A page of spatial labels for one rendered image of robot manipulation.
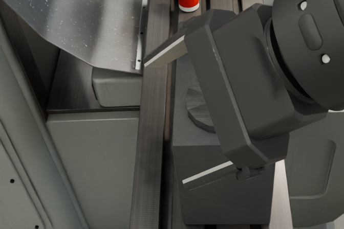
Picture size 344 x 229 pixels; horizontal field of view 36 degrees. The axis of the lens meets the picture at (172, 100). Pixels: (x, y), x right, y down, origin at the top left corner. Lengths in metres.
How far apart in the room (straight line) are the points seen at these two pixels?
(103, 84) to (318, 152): 0.54
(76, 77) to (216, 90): 0.92
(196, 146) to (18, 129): 0.64
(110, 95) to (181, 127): 0.53
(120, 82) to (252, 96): 0.77
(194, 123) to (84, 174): 0.78
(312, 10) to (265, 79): 0.06
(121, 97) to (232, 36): 0.80
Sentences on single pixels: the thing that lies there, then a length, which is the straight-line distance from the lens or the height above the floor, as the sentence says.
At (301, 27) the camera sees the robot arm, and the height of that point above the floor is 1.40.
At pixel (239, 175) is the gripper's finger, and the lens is 0.40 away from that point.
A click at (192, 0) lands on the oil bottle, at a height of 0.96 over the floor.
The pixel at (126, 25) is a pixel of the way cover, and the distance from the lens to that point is 1.16.
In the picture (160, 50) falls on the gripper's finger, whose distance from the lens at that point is 0.43.
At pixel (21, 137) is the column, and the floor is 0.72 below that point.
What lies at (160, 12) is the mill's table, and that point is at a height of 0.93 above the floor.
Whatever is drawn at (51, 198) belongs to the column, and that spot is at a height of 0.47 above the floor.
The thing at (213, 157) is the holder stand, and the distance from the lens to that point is 0.63.
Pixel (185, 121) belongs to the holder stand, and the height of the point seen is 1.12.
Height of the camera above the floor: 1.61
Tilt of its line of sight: 48 degrees down
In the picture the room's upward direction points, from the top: 8 degrees counter-clockwise
